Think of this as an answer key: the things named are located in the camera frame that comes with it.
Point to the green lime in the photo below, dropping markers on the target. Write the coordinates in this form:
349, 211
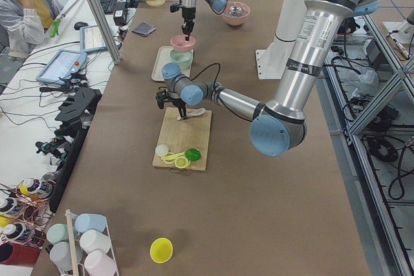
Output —
193, 154

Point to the white rabbit tray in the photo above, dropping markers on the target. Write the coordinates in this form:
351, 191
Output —
162, 59

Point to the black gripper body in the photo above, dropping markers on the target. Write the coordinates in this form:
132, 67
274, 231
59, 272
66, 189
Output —
177, 101
187, 14

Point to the white cup on rack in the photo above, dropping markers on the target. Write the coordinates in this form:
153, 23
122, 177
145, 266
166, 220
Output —
93, 240

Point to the black tool stand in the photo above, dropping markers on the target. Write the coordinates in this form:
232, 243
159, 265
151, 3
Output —
74, 114

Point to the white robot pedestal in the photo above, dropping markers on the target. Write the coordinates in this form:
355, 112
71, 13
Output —
272, 61

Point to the grey cup on rack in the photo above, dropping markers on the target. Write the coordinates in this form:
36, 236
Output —
60, 255

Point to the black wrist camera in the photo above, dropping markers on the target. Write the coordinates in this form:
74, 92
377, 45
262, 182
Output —
162, 97
175, 7

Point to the green cup on rack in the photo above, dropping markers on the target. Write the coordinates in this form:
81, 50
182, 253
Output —
57, 233

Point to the white ceramic spoon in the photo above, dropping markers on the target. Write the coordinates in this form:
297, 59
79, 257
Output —
193, 113

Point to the bottom green bowl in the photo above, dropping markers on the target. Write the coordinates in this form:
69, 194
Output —
184, 66

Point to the top green bowl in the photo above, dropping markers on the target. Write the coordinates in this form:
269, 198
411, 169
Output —
177, 56

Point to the black computer mouse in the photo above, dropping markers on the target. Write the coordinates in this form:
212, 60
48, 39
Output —
80, 24

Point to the aluminium frame rail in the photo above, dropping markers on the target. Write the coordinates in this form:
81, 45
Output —
105, 30

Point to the middle green bowl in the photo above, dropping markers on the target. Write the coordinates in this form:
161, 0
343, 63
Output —
185, 62

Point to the bamboo cutting board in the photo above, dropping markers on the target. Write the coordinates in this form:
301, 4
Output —
181, 135

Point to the green bowl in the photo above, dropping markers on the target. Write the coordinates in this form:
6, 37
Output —
185, 62
184, 66
177, 56

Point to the seated person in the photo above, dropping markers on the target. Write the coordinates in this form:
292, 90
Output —
26, 22

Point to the lemon slice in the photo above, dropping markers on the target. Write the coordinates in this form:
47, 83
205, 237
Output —
169, 162

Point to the blue cup on rack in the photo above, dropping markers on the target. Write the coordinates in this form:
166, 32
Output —
87, 221

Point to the wooden cup rack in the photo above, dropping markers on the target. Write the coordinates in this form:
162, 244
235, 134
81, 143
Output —
78, 256

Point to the black power adapter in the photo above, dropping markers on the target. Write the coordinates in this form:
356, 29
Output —
120, 13

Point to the pink cup on rack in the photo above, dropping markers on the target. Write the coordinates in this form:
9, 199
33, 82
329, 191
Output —
98, 263

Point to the large pink bowl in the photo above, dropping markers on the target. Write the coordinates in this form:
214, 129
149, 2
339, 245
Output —
235, 21

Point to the small pink bowl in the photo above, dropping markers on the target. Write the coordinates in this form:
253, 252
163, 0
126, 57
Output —
183, 43

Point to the grey folded cloth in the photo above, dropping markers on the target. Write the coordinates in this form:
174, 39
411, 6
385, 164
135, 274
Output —
144, 29

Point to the yellow sauce bottle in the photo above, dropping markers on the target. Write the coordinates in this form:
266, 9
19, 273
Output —
38, 188

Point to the teach pendant tablet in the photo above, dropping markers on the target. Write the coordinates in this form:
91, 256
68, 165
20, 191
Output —
62, 66

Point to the yellow plastic knife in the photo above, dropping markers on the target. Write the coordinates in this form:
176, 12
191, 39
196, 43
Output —
173, 156

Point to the lemon half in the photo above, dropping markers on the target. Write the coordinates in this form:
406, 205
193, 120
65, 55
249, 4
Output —
182, 162

